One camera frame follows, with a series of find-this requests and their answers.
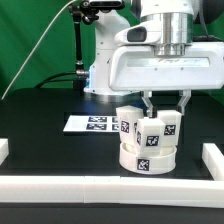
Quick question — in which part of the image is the white cable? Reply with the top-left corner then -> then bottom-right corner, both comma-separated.
0,0 -> 78,101

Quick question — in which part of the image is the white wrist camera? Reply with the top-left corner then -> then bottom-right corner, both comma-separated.
114,21 -> 162,46

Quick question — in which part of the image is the black cable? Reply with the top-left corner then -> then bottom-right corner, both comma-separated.
34,71 -> 90,90

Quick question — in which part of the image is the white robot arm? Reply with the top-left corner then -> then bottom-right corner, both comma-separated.
86,0 -> 224,116

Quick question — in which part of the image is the white left rail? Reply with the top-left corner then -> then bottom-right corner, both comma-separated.
0,138 -> 9,165

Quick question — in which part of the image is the white round stool seat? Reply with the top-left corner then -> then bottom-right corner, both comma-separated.
119,143 -> 177,175

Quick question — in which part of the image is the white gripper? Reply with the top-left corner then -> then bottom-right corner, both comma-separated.
109,42 -> 224,118

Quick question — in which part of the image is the white front rail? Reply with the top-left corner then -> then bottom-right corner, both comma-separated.
0,176 -> 224,208

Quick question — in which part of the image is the black overhead camera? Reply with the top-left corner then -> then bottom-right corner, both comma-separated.
81,0 -> 125,10

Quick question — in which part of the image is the white paper with markers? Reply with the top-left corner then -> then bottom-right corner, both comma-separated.
63,115 -> 119,133

